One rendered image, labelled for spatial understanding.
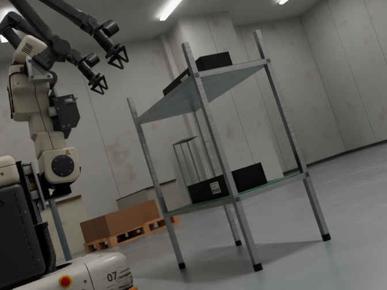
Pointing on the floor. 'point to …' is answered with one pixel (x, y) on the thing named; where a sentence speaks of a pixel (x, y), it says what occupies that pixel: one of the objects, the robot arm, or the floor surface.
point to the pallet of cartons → (122, 226)
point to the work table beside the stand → (60, 230)
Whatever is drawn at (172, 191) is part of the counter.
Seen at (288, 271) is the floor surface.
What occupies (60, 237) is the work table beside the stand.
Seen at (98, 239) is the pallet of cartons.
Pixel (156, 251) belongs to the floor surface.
